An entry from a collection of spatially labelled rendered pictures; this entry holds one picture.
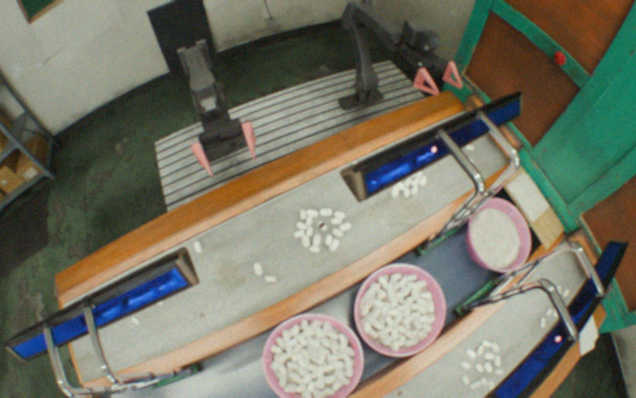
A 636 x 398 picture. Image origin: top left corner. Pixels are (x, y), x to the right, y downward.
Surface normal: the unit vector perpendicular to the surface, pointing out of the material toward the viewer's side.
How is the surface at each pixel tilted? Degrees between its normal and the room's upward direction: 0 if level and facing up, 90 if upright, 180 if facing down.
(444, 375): 0
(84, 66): 90
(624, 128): 90
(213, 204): 0
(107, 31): 90
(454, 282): 0
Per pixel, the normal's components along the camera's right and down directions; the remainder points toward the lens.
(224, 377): 0.01, -0.45
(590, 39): -0.88, 0.43
